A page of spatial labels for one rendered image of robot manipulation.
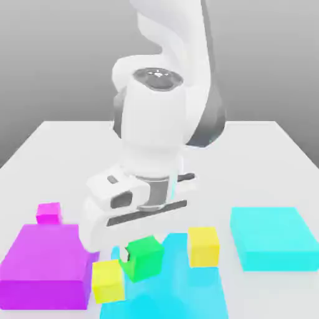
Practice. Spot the large purple box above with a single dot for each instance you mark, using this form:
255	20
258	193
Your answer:
42	264

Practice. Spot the small green cube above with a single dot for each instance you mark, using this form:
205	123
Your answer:
144	259

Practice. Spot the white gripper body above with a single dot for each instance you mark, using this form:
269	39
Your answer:
93	231

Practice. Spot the large pale cyan box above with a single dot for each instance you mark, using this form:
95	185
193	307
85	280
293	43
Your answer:
271	239

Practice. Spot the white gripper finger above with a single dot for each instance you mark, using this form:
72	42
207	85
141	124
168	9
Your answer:
123	253

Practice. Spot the small yellow cube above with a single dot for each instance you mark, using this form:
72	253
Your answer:
203	248
107	281

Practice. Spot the small magenta cube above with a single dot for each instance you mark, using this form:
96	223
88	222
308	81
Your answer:
48	213

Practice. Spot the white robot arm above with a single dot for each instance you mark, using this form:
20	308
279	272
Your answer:
152	124

